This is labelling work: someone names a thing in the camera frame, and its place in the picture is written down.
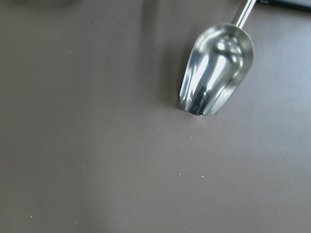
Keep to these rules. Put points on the metal scoop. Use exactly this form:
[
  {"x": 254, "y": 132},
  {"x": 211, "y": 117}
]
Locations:
[{"x": 219, "y": 60}]

